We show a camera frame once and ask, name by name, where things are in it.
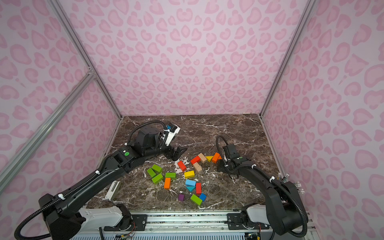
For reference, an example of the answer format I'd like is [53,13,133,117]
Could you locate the orange block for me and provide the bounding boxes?
[164,178,172,190]
[212,153,221,164]

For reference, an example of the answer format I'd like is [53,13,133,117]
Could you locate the red block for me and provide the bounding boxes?
[177,161,187,172]
[196,183,202,196]
[191,156,201,165]

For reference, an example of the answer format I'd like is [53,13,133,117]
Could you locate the tan block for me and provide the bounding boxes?
[193,163,203,173]
[198,153,207,164]

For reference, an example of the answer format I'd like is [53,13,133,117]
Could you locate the blue small block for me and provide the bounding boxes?
[200,194,207,202]

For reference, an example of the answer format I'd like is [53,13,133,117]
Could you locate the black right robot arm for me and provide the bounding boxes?
[216,135,309,238]

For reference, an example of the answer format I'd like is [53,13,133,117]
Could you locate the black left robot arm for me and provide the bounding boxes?
[14,120,187,240]

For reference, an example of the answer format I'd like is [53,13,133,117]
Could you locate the green block upper left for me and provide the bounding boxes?
[152,164,163,174]

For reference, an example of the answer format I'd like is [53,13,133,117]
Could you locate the green block far left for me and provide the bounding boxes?
[147,168,157,179]

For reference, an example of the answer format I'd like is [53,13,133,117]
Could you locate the green block lower left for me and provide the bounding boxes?
[152,174,164,184]

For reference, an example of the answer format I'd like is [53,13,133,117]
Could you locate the light blue block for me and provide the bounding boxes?
[186,179,197,187]

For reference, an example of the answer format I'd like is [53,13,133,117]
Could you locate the teal triangle block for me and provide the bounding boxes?
[187,186,196,192]

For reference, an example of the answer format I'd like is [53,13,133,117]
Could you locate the purple small block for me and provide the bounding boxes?
[178,194,185,202]

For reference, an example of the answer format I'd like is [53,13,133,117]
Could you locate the green block bottom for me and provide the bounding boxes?
[191,194,203,206]

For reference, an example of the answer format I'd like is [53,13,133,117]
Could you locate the bundle of coloured pencils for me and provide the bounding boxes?
[277,173,305,195]

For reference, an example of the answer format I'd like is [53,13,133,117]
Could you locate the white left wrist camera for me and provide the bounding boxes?
[164,123,180,146]

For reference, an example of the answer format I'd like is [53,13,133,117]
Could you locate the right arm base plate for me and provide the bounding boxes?
[225,212,270,231]

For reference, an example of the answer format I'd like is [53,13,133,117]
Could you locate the aluminium front rail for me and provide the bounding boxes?
[71,206,294,240]

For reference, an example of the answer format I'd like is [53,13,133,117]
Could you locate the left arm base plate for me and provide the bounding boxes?
[104,215,148,232]

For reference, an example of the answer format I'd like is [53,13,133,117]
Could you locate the aluminium diagonal frame bar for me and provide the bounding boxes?
[1,71,95,193]

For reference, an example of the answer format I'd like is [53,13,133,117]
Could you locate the left corner frame post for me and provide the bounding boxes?
[47,0,123,120]

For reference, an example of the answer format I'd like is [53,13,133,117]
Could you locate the corner frame post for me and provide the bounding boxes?
[259,0,318,119]
[47,0,123,120]

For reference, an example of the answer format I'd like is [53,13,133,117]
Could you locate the right corner frame post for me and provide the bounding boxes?
[259,0,318,119]

